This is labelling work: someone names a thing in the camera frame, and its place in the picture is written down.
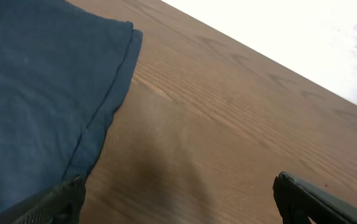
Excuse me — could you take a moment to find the navy blue folded garment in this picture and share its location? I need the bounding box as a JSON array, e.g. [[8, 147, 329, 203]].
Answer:
[[0, 0, 142, 213]]

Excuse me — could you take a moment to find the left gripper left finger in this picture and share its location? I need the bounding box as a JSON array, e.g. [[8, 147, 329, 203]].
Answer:
[[0, 176, 86, 224]]

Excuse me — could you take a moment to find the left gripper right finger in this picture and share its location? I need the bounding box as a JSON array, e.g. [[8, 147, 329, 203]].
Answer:
[[272, 172, 357, 224]]

